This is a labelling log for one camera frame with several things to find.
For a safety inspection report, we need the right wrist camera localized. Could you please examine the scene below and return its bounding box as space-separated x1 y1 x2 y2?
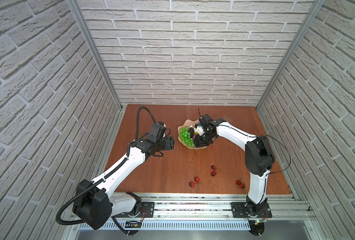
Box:
194 123 204 136

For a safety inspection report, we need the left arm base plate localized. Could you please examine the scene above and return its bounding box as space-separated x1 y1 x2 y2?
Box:
115 202 155 219

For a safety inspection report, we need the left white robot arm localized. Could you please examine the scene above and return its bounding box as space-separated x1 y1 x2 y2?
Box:
72 122 174 230

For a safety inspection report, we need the black avocado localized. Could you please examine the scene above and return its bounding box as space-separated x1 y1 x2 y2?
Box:
188 128 194 138

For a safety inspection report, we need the red cherry pair right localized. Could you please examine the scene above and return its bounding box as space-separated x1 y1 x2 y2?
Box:
235 179 246 189

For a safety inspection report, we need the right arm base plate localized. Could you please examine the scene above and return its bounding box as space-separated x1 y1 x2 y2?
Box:
230 202 272 219

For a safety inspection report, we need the red cherry pair front left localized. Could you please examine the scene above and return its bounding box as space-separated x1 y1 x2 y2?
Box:
189 177 200 188

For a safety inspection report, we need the pink wavy fruit bowl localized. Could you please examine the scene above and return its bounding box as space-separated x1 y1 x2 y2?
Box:
177 120 207 150

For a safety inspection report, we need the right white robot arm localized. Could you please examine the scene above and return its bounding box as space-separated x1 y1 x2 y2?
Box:
194 115 275 218

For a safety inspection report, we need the right corner aluminium post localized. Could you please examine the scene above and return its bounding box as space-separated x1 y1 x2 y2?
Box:
255 0 326 111

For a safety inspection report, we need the red cherry pair middle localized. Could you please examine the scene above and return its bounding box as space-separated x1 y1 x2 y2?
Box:
211 165 217 177

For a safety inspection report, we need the left corner aluminium post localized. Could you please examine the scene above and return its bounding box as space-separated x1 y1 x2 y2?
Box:
68 0 122 111

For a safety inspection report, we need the red cherry pair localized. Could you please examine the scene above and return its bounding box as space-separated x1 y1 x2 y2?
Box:
189 177 200 188
235 179 246 189
211 165 217 177

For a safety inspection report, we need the green grape bunch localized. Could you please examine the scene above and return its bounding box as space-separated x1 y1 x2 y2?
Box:
179 127 194 148

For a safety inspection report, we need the left black corrugated cable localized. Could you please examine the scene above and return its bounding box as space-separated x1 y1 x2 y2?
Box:
55 106 157 236

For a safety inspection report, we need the corner aluminium post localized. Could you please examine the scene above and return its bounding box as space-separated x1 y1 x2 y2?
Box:
255 0 326 111
68 0 122 111

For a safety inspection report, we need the aluminium mounting rail frame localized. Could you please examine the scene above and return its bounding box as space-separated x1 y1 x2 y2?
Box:
60 191 325 240

